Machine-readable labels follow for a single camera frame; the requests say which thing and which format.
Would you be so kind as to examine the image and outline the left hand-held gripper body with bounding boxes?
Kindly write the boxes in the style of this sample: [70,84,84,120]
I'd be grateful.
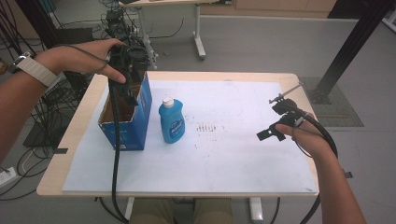
[107,43,149,82]

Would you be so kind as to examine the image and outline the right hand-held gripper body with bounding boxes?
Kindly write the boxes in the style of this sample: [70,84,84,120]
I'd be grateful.
[268,81,309,129]

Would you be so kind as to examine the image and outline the blue cardboard box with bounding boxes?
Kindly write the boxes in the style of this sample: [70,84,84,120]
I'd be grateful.
[97,70,153,152]

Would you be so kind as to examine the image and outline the blue bottle with white cap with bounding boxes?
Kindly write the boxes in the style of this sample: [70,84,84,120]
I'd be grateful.
[158,97,187,145]

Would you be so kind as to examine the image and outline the person's right hand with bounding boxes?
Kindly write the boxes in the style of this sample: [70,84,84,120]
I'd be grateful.
[275,112,338,161]

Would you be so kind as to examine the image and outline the person's left hand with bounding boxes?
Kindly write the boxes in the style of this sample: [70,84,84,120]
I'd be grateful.
[35,37,128,85]

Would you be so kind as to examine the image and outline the dark floor mat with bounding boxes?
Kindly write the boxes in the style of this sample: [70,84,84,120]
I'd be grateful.
[299,77,365,128]

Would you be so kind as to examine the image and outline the background table with white legs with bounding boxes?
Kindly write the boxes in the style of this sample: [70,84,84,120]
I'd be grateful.
[119,0,233,61]

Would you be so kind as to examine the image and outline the white table leg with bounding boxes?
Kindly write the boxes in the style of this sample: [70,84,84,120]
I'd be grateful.
[248,196,265,222]
[123,196,135,221]

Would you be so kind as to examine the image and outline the wristwatch with white band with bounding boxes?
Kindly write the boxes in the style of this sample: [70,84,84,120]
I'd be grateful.
[7,50,62,89]

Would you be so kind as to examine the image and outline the person's legs in khaki pants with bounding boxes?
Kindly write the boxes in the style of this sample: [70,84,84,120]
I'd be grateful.
[128,197,235,224]

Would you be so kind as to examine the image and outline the white power strip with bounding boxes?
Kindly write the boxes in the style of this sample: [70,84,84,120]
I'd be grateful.
[0,166,19,189]

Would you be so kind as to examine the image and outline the black camera on stand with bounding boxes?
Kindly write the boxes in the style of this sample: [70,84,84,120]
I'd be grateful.
[104,8,132,40]

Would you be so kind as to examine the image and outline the thick black right gripper cable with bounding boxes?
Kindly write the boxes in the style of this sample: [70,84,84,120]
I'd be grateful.
[295,106,339,224]

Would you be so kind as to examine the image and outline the thick black gripper cable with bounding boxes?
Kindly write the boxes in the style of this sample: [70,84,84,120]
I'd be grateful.
[295,106,339,224]
[106,76,131,224]

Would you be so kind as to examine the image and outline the thick black left gripper cable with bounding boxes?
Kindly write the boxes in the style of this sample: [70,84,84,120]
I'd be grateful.
[106,76,131,224]

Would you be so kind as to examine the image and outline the black equipment stand with cables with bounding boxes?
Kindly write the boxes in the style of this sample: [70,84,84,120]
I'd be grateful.
[21,27,95,149]

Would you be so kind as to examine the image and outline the black metal post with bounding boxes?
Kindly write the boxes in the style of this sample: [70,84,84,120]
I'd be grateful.
[307,0,396,105]

